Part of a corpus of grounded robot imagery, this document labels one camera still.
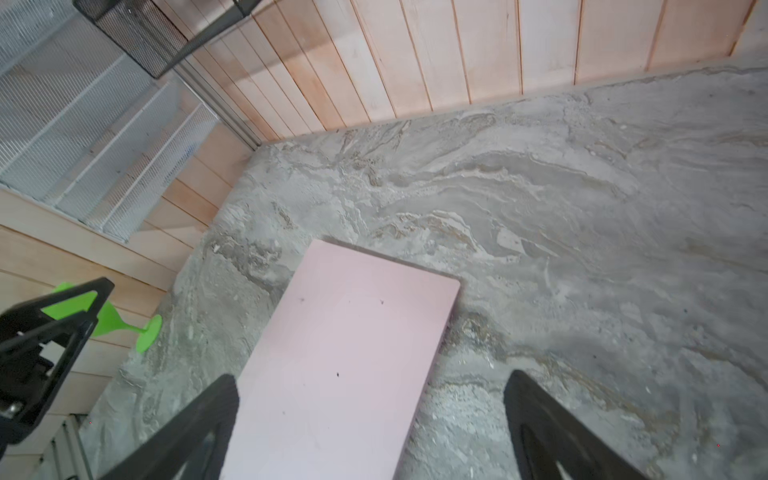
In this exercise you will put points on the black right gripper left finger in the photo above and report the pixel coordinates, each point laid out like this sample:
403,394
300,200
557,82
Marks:
192,445

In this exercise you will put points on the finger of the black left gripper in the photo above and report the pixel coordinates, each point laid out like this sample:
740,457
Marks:
38,352

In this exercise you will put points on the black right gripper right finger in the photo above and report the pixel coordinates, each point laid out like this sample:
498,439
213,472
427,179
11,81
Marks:
549,441

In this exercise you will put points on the pink folder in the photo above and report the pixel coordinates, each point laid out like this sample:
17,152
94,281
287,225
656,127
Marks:
332,386

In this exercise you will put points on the green plastic goblet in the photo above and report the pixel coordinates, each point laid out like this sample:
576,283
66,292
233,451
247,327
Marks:
109,319

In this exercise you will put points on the white wire mesh shelf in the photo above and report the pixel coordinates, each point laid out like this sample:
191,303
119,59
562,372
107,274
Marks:
85,130

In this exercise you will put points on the black wire mesh basket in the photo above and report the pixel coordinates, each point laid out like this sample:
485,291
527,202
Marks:
147,35

